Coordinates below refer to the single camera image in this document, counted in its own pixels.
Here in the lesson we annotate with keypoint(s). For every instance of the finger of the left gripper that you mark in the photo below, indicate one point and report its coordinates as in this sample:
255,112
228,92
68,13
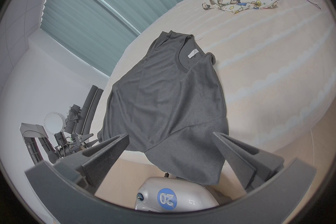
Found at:
85,136
91,143

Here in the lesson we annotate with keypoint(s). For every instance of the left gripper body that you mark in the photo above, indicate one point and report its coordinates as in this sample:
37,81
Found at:
79,143

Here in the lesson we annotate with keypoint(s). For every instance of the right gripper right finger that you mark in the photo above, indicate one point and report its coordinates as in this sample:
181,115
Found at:
244,162

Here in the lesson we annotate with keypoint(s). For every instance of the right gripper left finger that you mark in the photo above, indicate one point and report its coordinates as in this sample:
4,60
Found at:
102,157

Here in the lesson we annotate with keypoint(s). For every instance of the black T-shirt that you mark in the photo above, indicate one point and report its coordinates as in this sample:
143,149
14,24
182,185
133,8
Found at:
162,102

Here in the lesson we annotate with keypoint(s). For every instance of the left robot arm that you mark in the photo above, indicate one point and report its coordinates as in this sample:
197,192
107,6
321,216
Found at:
32,139

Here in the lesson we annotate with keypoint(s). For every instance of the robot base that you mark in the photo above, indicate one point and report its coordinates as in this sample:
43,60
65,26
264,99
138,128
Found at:
178,196

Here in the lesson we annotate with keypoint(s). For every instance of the bed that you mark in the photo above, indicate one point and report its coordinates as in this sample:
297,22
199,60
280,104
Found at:
262,73

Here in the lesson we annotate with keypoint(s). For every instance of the dark grey garment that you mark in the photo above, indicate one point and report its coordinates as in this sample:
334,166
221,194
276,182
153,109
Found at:
73,114

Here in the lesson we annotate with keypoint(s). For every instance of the round wall mirror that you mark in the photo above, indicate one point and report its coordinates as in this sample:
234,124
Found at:
53,123

